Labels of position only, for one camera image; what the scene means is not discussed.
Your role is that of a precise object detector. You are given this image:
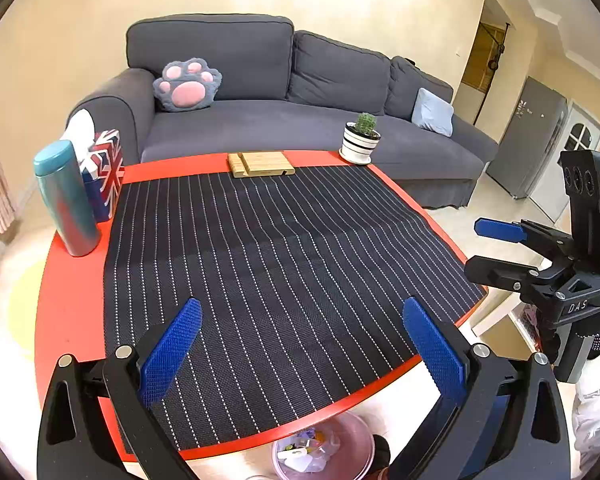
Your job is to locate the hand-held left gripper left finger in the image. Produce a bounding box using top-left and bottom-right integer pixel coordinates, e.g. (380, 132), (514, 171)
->
(36, 297), (203, 480)

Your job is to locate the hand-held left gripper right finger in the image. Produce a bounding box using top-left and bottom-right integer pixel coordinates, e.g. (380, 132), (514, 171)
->
(387, 297), (571, 480)

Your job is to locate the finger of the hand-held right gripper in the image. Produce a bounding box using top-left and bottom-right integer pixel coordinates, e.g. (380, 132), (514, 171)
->
(463, 255), (566, 294)
(474, 217), (576, 271)

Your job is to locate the pink translucent bin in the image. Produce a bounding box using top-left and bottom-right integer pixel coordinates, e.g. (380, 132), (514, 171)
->
(272, 412), (376, 480)

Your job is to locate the white side table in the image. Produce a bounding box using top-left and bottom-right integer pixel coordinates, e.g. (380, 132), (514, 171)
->
(471, 292), (541, 356)

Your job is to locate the grey refrigerator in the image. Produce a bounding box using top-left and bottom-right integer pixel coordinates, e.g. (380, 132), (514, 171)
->
(486, 76), (570, 200)

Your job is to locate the white door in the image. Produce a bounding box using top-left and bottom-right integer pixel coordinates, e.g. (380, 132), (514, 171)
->
(530, 101), (600, 223)

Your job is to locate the black striped table mat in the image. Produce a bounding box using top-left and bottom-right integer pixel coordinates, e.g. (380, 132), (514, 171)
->
(103, 165), (487, 451)

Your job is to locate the light blue cushion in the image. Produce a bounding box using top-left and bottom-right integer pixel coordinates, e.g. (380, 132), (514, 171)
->
(411, 88), (455, 137)

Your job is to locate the yellow round mat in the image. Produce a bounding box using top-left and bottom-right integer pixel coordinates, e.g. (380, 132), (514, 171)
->
(7, 260), (46, 361)

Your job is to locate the potted cactus in striped pot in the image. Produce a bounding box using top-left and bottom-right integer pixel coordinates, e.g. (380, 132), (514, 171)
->
(339, 112), (382, 165)

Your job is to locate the teal tumbler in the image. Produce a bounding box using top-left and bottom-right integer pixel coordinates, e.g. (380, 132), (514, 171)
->
(33, 140), (101, 257)

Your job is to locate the flag print tissue box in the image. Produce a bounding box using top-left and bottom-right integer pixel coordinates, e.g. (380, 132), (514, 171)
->
(80, 130), (126, 223)

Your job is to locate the wooden phone stand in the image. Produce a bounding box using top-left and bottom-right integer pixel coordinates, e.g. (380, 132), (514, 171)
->
(228, 150), (297, 179)

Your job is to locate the white tissue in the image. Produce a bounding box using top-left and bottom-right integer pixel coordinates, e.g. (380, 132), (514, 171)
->
(60, 109), (95, 153)

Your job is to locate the dark grey sofa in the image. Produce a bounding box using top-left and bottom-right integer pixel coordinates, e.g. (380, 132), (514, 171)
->
(66, 14), (500, 210)

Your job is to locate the grey pink paw cushion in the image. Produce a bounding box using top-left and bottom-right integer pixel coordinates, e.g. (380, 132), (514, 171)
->
(153, 58), (223, 112)

